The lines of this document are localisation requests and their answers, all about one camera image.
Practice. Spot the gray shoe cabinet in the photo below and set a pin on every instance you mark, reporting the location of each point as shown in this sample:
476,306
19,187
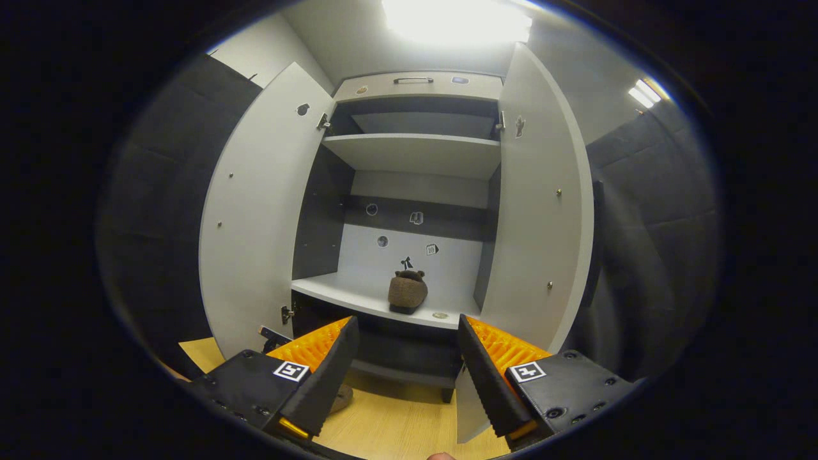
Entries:
415,153

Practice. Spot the gray cabinet door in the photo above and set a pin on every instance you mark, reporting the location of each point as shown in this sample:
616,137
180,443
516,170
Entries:
255,211
543,191

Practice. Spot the large ceiling light panel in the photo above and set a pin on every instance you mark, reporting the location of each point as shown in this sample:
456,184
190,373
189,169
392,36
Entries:
457,19

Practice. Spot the brown fuzzy shoe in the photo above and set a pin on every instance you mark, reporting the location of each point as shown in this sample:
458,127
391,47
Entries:
342,399
408,291

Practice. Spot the black backdrop cloth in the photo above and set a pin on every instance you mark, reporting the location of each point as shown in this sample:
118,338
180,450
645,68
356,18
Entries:
652,255

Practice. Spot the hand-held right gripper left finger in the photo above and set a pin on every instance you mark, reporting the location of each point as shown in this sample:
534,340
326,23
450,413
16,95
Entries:
332,374

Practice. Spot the small ceiling light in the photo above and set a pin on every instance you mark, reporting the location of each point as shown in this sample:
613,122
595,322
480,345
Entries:
644,93

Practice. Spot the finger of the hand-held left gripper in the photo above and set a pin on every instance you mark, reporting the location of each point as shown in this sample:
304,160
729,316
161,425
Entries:
276,337

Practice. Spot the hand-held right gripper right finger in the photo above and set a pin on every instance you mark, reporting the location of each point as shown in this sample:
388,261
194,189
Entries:
487,383

